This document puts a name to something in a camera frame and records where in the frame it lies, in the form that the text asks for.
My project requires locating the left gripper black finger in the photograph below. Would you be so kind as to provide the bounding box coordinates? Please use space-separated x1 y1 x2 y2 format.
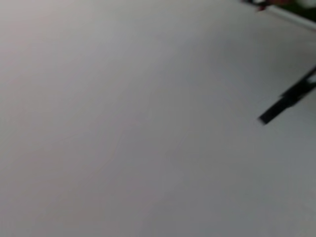
257 64 316 126

